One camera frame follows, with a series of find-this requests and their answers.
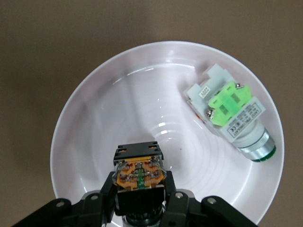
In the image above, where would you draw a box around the orange black push-button switch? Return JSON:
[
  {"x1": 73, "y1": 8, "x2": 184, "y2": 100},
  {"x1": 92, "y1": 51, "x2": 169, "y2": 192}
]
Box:
[{"x1": 113, "y1": 141, "x2": 166, "y2": 225}]

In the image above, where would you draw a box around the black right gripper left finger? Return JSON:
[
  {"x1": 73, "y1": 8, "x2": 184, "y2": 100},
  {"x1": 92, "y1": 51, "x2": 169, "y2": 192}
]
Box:
[{"x1": 14, "y1": 171, "x2": 119, "y2": 227}]

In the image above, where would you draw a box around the green white push-button switch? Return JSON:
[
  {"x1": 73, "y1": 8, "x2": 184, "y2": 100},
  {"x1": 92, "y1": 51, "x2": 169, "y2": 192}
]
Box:
[{"x1": 184, "y1": 63, "x2": 277, "y2": 164}]

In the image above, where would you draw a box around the brown table mat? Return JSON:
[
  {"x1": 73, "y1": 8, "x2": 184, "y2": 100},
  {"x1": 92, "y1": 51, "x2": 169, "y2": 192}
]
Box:
[{"x1": 0, "y1": 0, "x2": 303, "y2": 227}]

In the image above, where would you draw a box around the pink round plate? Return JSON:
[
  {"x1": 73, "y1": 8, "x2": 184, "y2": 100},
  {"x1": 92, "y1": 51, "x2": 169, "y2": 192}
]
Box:
[{"x1": 49, "y1": 40, "x2": 286, "y2": 227}]

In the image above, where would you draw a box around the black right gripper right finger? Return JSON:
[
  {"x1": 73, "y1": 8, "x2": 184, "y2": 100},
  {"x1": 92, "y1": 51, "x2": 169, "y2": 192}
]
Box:
[{"x1": 160, "y1": 170, "x2": 258, "y2": 227}]

